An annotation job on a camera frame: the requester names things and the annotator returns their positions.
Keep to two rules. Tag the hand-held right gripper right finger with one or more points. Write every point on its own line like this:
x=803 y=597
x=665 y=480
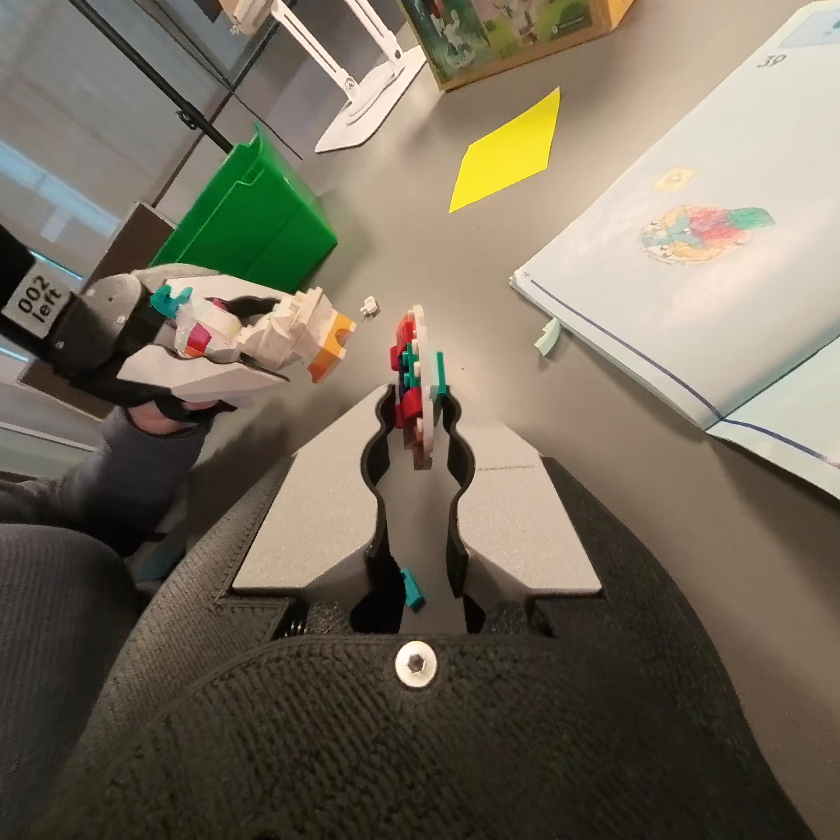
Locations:
x=525 y=525

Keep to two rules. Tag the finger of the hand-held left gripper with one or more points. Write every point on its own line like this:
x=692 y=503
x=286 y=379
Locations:
x=115 y=289
x=197 y=377

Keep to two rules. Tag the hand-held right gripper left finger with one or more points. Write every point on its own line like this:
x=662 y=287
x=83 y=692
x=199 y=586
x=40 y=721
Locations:
x=308 y=525

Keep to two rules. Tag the white lego bird body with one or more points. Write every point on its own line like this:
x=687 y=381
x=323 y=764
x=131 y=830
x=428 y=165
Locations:
x=295 y=328

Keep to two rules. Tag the round colourful lego tail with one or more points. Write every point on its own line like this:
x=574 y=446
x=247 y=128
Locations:
x=426 y=367

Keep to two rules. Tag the person's left forearm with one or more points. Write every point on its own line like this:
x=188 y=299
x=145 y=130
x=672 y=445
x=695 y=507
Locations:
x=131 y=472

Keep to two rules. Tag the small white lego piece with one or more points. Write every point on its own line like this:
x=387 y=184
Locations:
x=371 y=306

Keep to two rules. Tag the mint green lego piece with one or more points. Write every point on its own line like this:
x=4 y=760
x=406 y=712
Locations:
x=548 y=338

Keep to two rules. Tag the open lego instruction booklet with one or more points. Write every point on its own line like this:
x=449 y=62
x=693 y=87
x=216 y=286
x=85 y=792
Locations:
x=689 y=295

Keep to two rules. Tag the colourful lego set box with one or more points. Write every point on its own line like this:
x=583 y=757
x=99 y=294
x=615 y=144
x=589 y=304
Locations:
x=512 y=39

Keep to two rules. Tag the large window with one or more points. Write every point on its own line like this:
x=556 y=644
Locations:
x=39 y=197

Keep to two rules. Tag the green plastic bin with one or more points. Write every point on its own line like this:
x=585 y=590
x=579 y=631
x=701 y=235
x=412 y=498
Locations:
x=262 y=223

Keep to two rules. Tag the person's grey clothing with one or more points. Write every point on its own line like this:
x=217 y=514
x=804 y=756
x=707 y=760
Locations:
x=52 y=656

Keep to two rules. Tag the white stand with wooden board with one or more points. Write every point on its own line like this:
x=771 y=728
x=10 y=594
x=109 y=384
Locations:
x=367 y=111

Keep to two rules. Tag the yellow paper sheet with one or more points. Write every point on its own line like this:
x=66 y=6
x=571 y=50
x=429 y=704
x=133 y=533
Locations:
x=508 y=154

